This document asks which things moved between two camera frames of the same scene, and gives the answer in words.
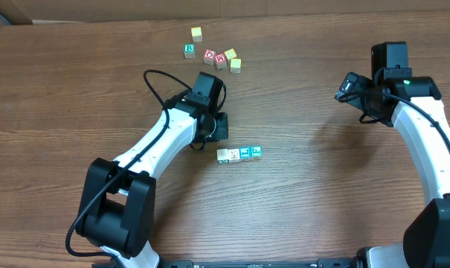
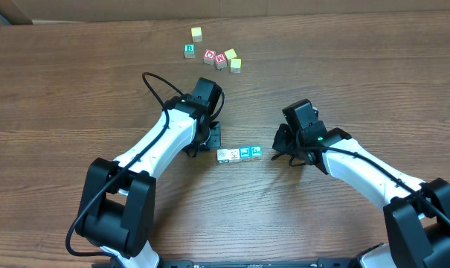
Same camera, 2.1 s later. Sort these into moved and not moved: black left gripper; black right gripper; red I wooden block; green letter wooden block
Moved: black left gripper; black right gripper
Not moved: green letter wooden block; red I wooden block
